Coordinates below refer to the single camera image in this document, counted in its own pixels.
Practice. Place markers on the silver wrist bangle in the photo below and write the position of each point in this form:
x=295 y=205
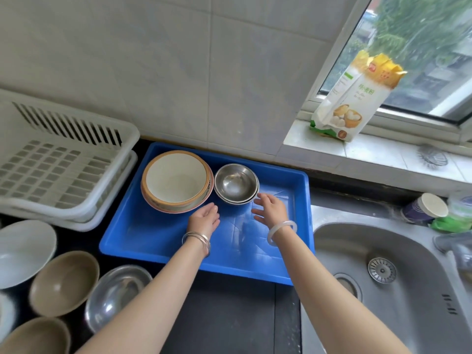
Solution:
x=203 y=239

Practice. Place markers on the white and yellow flour bag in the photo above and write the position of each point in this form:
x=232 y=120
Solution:
x=354 y=103

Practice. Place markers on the person's left hand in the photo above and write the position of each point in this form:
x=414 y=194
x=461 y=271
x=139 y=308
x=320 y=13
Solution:
x=204 y=219

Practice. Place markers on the tan bowl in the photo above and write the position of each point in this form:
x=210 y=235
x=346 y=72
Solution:
x=64 y=283
x=37 y=337

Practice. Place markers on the black countertop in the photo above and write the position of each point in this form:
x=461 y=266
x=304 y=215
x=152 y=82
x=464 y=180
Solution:
x=228 y=317

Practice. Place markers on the purple paper cup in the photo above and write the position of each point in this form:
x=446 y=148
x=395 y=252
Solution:
x=416 y=210

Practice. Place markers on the white tiled window sill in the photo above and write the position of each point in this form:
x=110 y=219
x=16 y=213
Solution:
x=368 y=158

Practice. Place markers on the cream bowl with orange rim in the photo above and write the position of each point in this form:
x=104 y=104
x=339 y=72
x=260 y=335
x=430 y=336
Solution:
x=175 y=178

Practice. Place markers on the white bowl with dark mark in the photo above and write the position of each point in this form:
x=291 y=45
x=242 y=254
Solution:
x=5 y=317

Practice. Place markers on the person's right hand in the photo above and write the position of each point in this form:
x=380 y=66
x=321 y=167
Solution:
x=271 y=211

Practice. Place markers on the white jade bangle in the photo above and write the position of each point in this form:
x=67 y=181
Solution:
x=282 y=225

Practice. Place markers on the chrome faucet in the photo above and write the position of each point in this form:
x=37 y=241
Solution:
x=453 y=247

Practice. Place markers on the person's right forearm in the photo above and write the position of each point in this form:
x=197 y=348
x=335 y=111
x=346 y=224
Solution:
x=332 y=309

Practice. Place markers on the pink rimmed elephant print bowl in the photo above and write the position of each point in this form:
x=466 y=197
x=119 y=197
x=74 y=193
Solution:
x=177 y=210

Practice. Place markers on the green detergent pouch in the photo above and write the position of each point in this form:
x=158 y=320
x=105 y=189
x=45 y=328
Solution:
x=453 y=223

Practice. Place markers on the stainless steel double sink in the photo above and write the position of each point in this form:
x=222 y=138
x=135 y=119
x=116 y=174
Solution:
x=405 y=320

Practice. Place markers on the white window frame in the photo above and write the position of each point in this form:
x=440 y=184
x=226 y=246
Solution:
x=332 y=62

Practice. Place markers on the metal sink strainer plug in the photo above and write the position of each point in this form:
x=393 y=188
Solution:
x=382 y=270

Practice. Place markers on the white ceramic bowl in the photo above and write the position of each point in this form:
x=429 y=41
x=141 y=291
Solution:
x=26 y=252

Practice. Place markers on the blue plastic tray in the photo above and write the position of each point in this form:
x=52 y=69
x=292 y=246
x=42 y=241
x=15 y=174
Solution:
x=147 y=239

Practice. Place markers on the person's left forearm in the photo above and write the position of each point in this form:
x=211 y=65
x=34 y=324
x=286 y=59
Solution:
x=147 y=313

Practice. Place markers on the white plastic dish rack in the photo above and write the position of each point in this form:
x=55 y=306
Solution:
x=129 y=129

